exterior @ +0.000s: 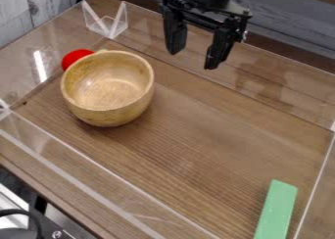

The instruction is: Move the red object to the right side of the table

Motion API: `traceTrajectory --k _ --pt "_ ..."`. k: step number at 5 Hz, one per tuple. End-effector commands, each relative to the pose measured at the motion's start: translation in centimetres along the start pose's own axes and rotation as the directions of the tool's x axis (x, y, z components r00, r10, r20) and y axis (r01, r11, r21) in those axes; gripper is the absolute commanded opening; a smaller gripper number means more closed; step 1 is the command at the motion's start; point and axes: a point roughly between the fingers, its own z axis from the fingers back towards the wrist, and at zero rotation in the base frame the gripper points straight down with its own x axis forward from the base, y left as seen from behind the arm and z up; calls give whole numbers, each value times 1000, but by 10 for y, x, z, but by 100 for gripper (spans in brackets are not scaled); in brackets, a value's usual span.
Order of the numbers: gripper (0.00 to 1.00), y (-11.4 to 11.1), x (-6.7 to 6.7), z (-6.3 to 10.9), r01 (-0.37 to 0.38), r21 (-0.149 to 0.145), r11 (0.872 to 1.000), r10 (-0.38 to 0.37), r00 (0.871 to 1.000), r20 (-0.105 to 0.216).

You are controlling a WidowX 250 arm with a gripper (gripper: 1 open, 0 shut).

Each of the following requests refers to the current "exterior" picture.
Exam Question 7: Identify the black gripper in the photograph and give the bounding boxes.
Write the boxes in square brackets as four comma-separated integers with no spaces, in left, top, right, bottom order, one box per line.
[161,0,252,70]

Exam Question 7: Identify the wooden bowl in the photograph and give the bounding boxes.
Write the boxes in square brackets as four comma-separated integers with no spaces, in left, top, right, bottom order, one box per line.
[60,50,154,127]

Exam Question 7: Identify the red ball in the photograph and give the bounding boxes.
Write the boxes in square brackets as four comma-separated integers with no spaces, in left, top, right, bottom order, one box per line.
[61,49,93,71]

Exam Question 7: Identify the clear acrylic tray walls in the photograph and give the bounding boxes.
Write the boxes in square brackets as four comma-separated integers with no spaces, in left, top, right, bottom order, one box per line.
[0,6,335,239]

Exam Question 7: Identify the green tape strip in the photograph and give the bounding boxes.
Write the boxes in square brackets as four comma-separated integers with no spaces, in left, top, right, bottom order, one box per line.
[252,179,299,239]

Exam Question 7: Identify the clear acrylic corner bracket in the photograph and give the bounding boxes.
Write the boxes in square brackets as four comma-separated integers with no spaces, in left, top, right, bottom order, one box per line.
[81,1,128,39]

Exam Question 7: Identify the black metal bracket with screw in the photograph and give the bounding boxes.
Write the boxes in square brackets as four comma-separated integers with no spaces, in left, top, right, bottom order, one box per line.
[29,195,76,239]

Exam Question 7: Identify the black cable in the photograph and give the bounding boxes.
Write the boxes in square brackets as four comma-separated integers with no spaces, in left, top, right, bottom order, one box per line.
[0,209,44,239]

